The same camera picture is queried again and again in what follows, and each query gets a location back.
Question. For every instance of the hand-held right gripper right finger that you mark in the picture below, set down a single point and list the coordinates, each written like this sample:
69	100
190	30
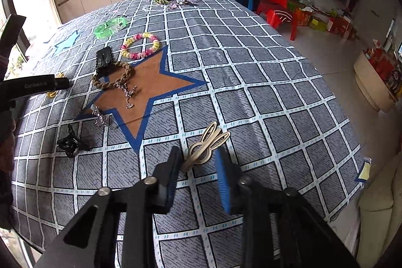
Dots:
223	184

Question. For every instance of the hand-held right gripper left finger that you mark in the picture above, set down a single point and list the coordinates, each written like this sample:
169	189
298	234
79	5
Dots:
171	183

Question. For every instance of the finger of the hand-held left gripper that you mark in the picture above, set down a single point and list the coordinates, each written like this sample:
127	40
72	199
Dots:
64	84

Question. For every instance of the beige bunny hair clip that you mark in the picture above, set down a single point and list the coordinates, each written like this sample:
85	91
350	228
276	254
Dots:
204	147

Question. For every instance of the black hair clip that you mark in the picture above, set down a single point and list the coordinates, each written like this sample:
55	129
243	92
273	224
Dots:
103	59

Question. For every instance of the black hair claw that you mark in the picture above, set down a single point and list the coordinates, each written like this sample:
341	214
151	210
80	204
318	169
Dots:
69	144

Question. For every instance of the green transparent bangle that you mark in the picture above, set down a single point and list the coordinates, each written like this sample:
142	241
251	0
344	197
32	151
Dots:
108	27

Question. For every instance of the blue star patch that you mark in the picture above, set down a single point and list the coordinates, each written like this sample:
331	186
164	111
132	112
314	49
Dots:
66	42

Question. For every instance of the brown star patch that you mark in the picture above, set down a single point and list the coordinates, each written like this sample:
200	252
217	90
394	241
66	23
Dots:
147	82

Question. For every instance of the grey checkered tablecloth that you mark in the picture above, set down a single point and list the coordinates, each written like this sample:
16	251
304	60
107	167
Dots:
251	98

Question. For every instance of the yellow paper with blue tape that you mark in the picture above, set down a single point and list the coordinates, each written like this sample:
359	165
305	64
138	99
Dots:
365	173

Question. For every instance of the beige sofa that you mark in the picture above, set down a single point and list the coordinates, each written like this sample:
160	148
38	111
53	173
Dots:
381	217

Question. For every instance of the round white stand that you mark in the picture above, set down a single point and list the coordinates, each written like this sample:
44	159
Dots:
370	86

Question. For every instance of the red plastic chair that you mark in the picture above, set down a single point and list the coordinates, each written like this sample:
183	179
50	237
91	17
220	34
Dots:
276	1

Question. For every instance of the red cardboard box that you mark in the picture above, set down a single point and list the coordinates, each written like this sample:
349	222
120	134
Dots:
340	25

